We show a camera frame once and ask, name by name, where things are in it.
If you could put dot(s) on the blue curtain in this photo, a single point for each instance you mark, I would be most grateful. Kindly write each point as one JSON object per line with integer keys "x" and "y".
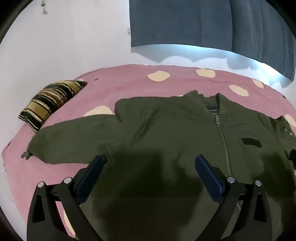
{"x": 185, "y": 20}

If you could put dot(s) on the olive green zip jacket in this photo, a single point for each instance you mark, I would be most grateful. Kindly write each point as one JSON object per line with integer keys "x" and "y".
{"x": 166, "y": 125}

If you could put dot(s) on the small wall hook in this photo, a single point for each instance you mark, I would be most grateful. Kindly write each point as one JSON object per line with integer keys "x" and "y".
{"x": 43, "y": 5}

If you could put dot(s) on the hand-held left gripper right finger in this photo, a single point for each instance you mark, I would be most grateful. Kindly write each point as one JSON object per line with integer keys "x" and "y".
{"x": 209, "y": 178}

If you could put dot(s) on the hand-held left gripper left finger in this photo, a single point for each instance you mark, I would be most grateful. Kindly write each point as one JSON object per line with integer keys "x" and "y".
{"x": 91, "y": 178}

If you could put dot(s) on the striped yellow black pillow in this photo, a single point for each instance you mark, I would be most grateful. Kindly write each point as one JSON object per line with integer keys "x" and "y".
{"x": 49, "y": 102}

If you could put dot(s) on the pink spotted bed sheet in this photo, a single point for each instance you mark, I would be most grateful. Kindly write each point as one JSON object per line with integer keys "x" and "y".
{"x": 138, "y": 78}

